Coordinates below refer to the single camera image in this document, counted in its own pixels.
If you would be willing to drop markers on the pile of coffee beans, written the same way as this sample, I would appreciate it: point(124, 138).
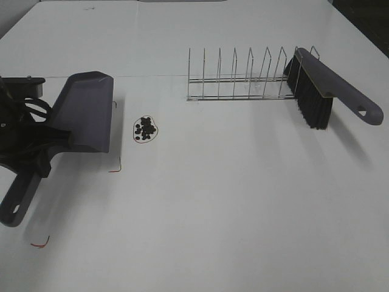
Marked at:
point(144, 129)

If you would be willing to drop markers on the grey hand brush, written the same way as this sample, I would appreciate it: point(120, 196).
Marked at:
point(315, 86)

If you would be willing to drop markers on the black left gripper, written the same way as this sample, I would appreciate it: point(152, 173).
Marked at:
point(29, 145)

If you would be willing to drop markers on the grey dustpan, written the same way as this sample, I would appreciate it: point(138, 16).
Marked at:
point(84, 107)

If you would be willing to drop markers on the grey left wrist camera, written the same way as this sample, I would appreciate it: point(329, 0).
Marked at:
point(22, 87)

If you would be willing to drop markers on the metal wire rack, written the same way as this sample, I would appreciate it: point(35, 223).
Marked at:
point(240, 79)

